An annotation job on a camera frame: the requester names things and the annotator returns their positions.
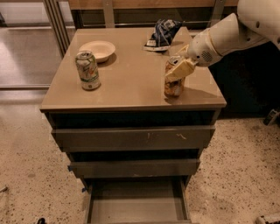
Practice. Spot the grey drawer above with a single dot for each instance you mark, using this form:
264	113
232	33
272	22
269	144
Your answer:
135	168
134	139
137	201

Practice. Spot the grey drawer cabinet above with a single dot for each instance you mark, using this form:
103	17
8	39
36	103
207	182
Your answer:
131	95

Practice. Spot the top grey drawer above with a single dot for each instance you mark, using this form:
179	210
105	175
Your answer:
134	139

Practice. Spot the middle grey drawer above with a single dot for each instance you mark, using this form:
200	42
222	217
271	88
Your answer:
135	168

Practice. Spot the grey object on floor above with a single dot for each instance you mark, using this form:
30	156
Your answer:
268	219

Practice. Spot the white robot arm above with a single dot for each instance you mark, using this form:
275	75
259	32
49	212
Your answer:
255	23

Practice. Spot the green white soda can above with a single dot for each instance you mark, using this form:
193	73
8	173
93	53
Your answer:
87	70

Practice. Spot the bottom grey drawer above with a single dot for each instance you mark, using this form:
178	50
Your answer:
137	201

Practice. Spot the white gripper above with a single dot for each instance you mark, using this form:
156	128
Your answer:
200	52

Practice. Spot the white bowl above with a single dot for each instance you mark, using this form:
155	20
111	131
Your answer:
101	50

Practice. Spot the blue white sneaker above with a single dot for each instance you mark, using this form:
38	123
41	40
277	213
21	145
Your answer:
163	35

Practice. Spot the orange soda can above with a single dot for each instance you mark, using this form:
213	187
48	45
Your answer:
173	89

